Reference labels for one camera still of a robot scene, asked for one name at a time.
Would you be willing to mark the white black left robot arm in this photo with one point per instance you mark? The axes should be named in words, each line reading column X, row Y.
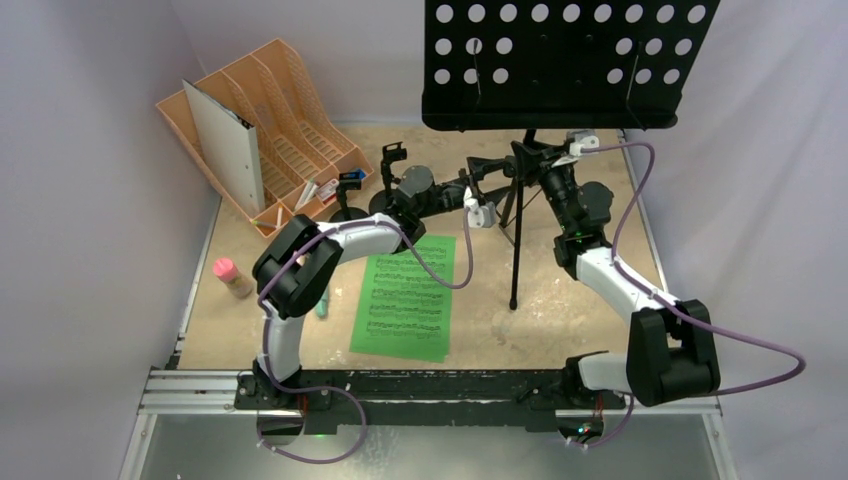
column 295, row 270

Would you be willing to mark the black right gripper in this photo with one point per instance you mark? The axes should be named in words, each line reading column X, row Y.
column 539, row 163

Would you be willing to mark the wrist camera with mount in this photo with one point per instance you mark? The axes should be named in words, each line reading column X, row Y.
column 577, row 145
column 480, row 213

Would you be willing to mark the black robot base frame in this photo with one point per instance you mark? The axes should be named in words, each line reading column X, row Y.
column 541, row 400

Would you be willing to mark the black mic stand with green mic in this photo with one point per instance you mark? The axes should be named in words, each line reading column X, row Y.
column 391, row 153

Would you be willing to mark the blue small box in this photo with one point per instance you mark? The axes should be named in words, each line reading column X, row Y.
column 360, row 174

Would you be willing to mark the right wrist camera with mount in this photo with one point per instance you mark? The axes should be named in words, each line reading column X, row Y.
column 577, row 145

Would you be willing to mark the grey binder folder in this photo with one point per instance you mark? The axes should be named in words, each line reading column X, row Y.
column 230, row 147

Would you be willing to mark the black tripod music stand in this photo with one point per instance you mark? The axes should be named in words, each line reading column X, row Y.
column 499, row 65

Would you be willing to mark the red white staples box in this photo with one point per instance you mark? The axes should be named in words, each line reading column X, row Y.
column 327, row 191

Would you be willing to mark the pink capped bottle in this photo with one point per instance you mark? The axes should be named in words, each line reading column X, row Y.
column 235, row 281

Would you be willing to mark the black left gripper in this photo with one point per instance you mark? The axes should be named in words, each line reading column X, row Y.
column 479, row 169

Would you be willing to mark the mint green toy microphone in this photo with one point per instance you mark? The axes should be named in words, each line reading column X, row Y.
column 322, row 307

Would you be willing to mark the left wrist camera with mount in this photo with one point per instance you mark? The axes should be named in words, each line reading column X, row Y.
column 480, row 213

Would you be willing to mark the green capped marker middle slot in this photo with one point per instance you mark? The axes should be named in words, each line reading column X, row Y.
column 306, row 184

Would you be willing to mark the orange plastic file organizer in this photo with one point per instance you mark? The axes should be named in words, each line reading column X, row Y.
column 272, row 89

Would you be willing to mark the black mic stand for pink mic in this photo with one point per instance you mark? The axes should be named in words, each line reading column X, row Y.
column 347, row 182

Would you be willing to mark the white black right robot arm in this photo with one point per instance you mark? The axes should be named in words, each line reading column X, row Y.
column 670, row 353

